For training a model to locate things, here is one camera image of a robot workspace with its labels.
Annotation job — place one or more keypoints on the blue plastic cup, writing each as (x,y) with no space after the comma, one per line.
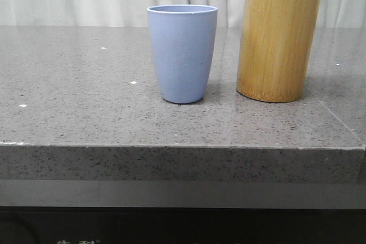
(182,39)

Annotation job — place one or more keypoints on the bamboo cylinder holder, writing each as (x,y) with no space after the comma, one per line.
(275,46)

